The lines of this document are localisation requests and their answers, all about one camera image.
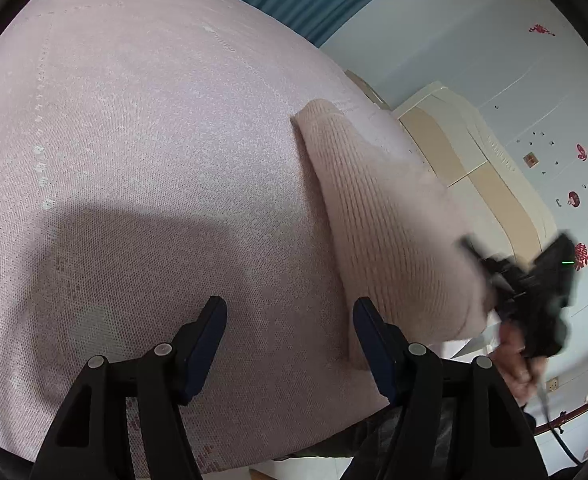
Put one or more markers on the cream wooden headboard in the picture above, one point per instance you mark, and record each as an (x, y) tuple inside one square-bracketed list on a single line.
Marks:
[(506, 215)]

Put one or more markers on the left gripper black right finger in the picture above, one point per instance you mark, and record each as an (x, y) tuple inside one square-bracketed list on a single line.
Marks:
[(410, 378)]

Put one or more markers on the person's right hand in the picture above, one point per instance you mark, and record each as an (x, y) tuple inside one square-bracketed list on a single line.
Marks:
[(521, 376)]

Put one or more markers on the beige knit sweater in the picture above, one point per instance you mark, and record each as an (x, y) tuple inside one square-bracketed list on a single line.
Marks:
[(396, 232)]

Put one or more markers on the pink bed cover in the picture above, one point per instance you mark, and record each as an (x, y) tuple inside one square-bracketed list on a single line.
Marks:
[(149, 161)]

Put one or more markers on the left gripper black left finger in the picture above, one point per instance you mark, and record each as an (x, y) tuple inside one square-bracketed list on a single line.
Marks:
[(169, 377)]

